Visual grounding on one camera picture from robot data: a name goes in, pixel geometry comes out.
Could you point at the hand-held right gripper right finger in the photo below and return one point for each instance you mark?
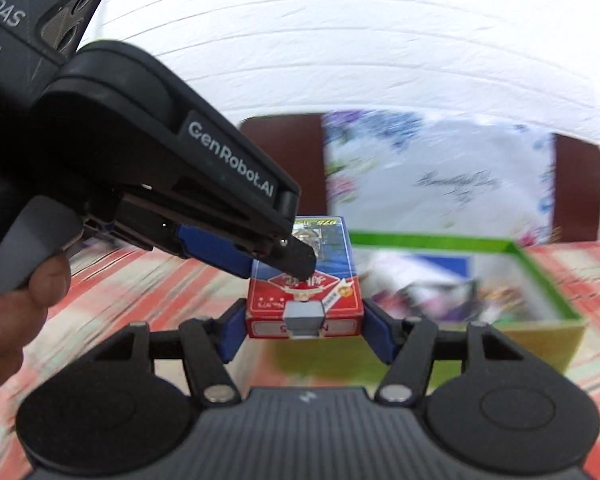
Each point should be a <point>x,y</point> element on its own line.
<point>377,330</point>

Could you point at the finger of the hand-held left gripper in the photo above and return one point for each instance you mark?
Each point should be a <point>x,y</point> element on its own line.
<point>295,257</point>
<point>210,250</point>

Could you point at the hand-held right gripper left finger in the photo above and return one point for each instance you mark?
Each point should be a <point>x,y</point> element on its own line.
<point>232,330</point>

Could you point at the red playing card box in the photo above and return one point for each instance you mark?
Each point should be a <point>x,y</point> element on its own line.
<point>270,300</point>

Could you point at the white and blue product box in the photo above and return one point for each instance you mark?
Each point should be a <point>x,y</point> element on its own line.
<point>429,270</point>

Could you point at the green cardboard box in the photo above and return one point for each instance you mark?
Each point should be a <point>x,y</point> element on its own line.
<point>539,340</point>

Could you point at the person's left hand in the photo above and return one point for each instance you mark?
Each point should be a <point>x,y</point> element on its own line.
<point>10,330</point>

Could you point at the red plaid tablecloth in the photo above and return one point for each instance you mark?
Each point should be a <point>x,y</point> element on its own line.
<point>145,285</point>

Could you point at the brown wooden chair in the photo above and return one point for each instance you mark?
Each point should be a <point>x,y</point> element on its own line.
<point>285,150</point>

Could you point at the floral plastic-wrapped bedding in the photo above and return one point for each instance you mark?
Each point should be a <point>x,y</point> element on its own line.
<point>429,170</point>

